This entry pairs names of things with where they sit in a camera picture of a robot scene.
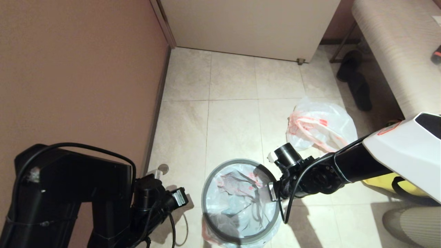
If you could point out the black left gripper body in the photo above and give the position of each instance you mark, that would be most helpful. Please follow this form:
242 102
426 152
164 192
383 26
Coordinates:
180 198

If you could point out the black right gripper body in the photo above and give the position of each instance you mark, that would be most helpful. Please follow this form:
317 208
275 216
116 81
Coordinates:
275 191

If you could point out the white liner bag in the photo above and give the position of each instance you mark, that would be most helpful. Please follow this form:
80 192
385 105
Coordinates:
237 210

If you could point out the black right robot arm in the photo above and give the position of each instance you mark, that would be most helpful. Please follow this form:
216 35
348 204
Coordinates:
406 151

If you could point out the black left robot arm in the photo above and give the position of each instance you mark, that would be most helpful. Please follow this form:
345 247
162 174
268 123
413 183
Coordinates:
69 193

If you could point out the yellow fabric bag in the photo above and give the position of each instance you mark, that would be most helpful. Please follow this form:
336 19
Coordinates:
389 182

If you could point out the black slipper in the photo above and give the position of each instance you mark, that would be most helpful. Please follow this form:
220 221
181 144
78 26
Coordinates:
361 94
348 67

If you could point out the small metal cabinet foot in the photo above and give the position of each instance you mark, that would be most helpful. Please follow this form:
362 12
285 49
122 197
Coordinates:
300 61

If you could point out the metal bench leg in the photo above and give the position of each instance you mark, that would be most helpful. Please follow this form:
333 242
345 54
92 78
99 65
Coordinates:
341 43

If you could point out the white cabinet panel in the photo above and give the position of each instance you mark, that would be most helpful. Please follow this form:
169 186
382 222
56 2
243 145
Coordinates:
248 27

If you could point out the beige wood-grain bench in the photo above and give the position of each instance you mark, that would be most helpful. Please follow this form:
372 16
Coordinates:
396 51

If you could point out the red black object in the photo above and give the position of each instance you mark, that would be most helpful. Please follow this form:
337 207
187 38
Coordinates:
437 57

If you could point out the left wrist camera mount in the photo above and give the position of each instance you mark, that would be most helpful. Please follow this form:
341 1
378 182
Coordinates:
148 191

